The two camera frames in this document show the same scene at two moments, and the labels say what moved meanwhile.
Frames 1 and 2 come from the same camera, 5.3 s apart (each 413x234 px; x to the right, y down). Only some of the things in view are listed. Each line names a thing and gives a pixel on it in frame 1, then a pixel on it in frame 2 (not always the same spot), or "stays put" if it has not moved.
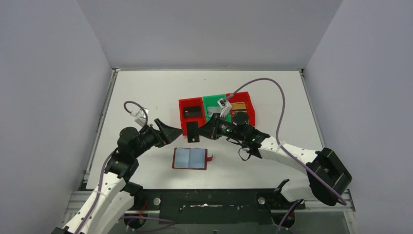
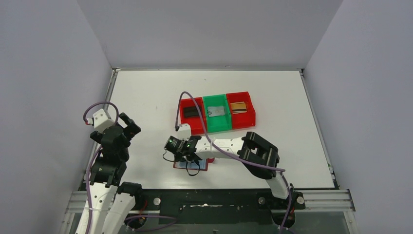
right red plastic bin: x=240 y=97 stays put
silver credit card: x=212 y=109 stays put
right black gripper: x=211 y=130 -> x=180 y=158
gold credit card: x=238 y=107 stays put
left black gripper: x=159 y=134 -> x=126 y=129
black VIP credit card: x=193 y=131 -> x=191 y=112
